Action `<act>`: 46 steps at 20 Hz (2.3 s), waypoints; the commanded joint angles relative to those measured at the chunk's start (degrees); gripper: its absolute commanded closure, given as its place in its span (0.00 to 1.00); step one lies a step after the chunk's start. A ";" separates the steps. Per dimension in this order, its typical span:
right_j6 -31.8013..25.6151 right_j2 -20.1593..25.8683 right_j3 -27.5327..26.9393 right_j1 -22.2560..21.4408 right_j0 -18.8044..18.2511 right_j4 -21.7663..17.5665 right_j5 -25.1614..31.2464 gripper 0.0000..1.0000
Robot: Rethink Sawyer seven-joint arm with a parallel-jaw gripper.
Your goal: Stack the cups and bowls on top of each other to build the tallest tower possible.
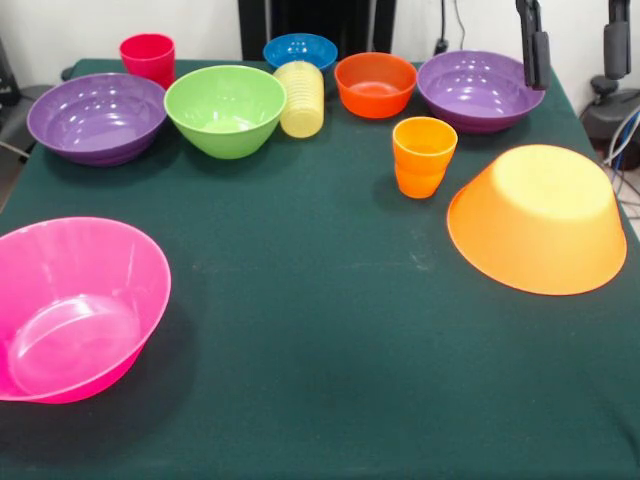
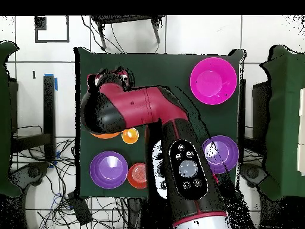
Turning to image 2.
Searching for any pink bowl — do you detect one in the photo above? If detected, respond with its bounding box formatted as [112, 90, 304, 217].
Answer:
[189, 57, 238, 106]

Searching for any green cloth covered table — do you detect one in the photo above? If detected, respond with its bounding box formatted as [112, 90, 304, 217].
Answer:
[0, 41, 21, 197]
[260, 44, 305, 201]

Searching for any black square floor frame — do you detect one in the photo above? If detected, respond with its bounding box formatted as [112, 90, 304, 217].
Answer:
[35, 15, 70, 44]

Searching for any red-orange bowl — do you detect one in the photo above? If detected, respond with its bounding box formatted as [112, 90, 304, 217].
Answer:
[127, 162, 148, 189]

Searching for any large orange bowl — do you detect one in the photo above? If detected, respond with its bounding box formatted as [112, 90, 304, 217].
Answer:
[90, 131, 123, 140]

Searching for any black power strip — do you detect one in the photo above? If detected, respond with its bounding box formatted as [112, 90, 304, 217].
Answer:
[67, 191, 92, 226]

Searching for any black metal stand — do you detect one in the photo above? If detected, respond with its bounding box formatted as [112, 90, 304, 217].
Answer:
[91, 15, 166, 51]

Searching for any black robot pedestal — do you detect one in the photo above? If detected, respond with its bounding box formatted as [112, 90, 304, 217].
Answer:
[127, 197, 167, 229]

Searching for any orange cup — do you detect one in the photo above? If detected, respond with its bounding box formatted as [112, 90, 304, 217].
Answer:
[121, 127, 139, 145]

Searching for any purple bowl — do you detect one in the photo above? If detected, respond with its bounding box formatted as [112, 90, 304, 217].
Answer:
[89, 150, 129, 190]
[201, 135, 239, 174]

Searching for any black metal table frame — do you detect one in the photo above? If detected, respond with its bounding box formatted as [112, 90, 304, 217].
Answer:
[10, 73, 58, 163]

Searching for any dark green table cloth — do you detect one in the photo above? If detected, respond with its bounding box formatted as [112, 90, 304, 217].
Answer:
[72, 47, 245, 199]

